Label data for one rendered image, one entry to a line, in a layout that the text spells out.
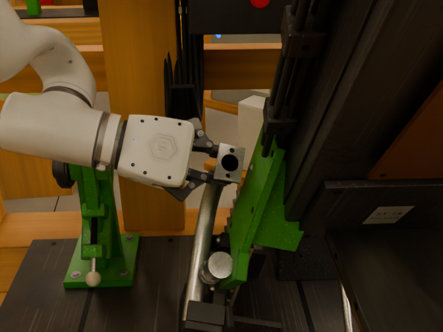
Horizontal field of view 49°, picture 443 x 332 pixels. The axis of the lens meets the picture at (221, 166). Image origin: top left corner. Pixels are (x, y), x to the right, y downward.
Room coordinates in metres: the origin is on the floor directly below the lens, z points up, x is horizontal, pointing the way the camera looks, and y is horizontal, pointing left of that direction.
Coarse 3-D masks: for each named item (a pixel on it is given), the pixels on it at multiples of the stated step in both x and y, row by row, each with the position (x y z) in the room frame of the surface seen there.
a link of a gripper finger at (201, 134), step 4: (196, 132) 0.67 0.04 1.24; (200, 132) 0.67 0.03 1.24; (200, 136) 0.66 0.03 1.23; (204, 136) 0.66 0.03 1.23; (204, 148) 0.66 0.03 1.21; (212, 148) 0.65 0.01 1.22; (216, 148) 0.65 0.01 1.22; (208, 152) 0.66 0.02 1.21; (212, 152) 0.65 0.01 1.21; (216, 152) 0.65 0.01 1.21; (232, 152) 0.65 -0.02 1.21; (212, 156) 0.66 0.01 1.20; (216, 156) 0.66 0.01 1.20
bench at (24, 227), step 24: (24, 216) 0.97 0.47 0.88; (48, 216) 0.97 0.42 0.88; (72, 216) 0.97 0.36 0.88; (120, 216) 0.97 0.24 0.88; (192, 216) 0.97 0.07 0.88; (216, 216) 0.97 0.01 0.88; (0, 240) 0.87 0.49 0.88; (24, 240) 0.87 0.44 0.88; (0, 264) 0.79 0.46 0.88; (0, 288) 0.72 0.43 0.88
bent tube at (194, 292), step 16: (224, 144) 0.65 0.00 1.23; (224, 160) 0.66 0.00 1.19; (240, 160) 0.63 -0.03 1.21; (224, 176) 0.61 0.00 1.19; (240, 176) 0.62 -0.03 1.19; (208, 192) 0.69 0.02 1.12; (208, 208) 0.68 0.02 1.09; (208, 224) 0.67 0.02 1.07; (208, 240) 0.65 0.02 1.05; (192, 256) 0.63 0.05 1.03; (208, 256) 0.63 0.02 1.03; (192, 272) 0.61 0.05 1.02; (192, 288) 0.59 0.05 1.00
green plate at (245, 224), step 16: (256, 144) 0.65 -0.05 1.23; (272, 144) 0.57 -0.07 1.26; (256, 160) 0.62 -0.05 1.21; (272, 160) 0.55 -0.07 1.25; (256, 176) 0.59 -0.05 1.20; (272, 176) 0.54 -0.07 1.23; (240, 192) 0.65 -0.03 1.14; (256, 192) 0.56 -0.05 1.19; (272, 192) 0.55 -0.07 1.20; (240, 208) 0.62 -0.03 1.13; (256, 208) 0.54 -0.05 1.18; (272, 208) 0.55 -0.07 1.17; (240, 224) 0.59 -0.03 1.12; (256, 224) 0.54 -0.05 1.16; (272, 224) 0.55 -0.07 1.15; (288, 224) 0.56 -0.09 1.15; (240, 240) 0.56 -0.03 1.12; (256, 240) 0.55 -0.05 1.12; (272, 240) 0.55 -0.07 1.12; (288, 240) 0.56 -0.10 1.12
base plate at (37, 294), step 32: (32, 256) 0.79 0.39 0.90; (64, 256) 0.79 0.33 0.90; (160, 256) 0.79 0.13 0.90; (32, 288) 0.70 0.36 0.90; (64, 288) 0.70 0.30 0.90; (96, 288) 0.70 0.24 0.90; (128, 288) 0.70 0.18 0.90; (160, 288) 0.70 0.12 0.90; (256, 288) 0.70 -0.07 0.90; (288, 288) 0.70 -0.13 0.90; (320, 288) 0.70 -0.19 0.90; (0, 320) 0.62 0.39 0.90; (32, 320) 0.62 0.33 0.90; (64, 320) 0.62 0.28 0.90; (96, 320) 0.62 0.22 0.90; (128, 320) 0.62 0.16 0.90; (160, 320) 0.62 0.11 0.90; (288, 320) 0.62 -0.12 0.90; (320, 320) 0.62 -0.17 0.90
